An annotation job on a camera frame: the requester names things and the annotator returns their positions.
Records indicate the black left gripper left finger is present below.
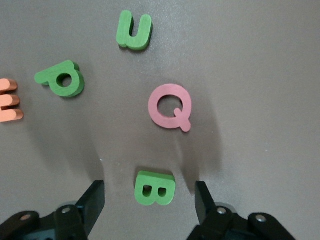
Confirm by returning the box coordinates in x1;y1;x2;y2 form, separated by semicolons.
0;179;105;240

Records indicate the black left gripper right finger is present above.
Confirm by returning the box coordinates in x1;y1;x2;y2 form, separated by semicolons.
186;180;297;240

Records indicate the green letter B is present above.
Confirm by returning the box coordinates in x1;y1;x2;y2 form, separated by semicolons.
134;170;176;207

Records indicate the green letter P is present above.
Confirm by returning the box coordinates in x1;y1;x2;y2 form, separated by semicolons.
34;60;86;99

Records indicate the green letter U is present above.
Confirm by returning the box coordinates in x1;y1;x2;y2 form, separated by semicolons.
115;9;154;52

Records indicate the pink letter Q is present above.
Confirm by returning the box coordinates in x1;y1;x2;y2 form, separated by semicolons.
147;83;194;133

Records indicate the orange letter E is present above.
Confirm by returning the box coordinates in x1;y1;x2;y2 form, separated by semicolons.
0;78;25;123

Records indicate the brown table cover sheet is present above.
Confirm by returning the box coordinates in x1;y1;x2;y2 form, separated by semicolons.
0;0;320;240

